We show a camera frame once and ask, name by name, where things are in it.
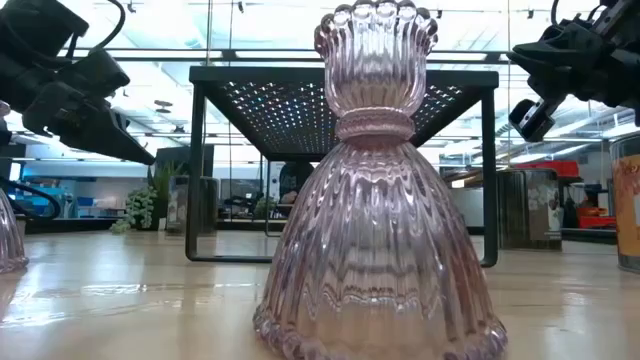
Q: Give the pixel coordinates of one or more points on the orange label glass jar candle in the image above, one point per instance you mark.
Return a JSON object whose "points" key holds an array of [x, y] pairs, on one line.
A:
{"points": [[627, 210]]}

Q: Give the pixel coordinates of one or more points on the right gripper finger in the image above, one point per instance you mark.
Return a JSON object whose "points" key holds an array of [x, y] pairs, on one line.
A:
{"points": [[535, 120], [560, 57]]}

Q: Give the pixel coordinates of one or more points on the round ceiling disc fixture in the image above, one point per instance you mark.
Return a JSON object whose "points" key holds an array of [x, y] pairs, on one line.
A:
{"points": [[163, 104]]}

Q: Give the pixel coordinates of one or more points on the red storage bins rack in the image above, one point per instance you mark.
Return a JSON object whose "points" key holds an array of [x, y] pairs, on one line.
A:
{"points": [[550, 167]]}

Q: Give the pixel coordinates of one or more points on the black aluminium table frame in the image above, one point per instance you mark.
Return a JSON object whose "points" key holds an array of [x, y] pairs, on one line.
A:
{"points": [[75, 226]]}

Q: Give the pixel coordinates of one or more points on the black background panel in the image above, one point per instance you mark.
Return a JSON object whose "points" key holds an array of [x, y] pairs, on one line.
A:
{"points": [[175, 155]]}

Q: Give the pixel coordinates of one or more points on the person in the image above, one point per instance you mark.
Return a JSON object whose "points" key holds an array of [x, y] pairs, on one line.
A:
{"points": [[295, 180]]}

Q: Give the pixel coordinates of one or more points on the black perforated metal riser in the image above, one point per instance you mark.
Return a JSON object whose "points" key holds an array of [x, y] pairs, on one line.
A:
{"points": [[250, 77]]}

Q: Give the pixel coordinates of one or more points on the brown weight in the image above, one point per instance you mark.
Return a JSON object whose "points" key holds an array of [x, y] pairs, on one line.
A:
{"points": [[10, 240]]}

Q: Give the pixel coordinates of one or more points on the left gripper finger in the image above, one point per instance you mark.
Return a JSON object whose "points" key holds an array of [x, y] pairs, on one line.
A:
{"points": [[97, 72], [75, 112]]}

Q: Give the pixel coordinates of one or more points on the artificial green potted plant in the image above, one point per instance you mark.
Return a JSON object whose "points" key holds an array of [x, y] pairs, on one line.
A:
{"points": [[140, 207]]}

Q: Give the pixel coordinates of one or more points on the red storage bin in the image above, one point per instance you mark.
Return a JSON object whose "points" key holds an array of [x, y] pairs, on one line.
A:
{"points": [[597, 222]]}

